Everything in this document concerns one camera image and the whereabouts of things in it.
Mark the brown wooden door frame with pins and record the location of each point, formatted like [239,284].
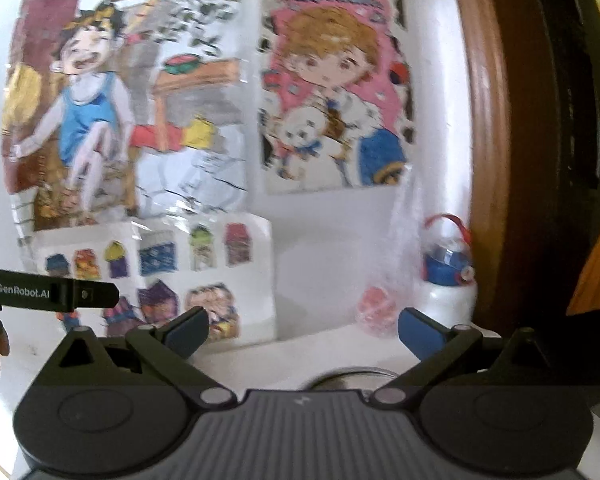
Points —
[515,139]

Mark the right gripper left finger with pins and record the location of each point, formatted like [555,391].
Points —
[166,351]

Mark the steel plate with sticker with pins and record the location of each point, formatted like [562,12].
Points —
[364,378]

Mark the girl with dog drawing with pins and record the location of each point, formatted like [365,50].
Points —
[337,101]

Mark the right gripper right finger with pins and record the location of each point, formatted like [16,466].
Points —
[442,353]

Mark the boy with fan drawing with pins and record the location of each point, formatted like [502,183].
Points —
[122,109]

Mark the houses drawing on paper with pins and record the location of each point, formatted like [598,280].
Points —
[163,267]

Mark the white blue water bottle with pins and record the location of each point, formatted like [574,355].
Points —
[449,289]

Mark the clear plastic bag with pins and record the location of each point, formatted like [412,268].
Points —
[395,275]

